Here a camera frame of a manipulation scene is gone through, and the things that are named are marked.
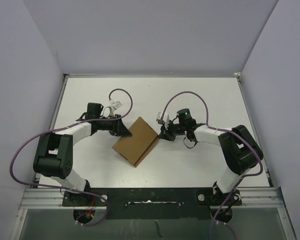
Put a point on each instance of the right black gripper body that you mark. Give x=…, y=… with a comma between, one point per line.
x=177, y=129

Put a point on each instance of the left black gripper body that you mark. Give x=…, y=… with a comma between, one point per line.
x=111, y=125

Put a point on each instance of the brown cardboard paper box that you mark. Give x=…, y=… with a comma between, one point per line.
x=136, y=147

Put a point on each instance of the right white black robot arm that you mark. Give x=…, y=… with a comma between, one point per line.
x=240, y=150

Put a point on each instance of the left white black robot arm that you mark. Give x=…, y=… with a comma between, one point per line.
x=54, y=155

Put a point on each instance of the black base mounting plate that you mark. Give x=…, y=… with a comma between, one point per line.
x=154, y=203

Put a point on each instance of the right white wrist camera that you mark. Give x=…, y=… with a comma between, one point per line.
x=162, y=118

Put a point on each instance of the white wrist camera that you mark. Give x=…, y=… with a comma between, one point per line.
x=162, y=118
x=114, y=106

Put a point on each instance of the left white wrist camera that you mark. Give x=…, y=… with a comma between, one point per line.
x=114, y=106

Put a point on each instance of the aluminium table frame rail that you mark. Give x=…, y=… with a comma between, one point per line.
x=41, y=152

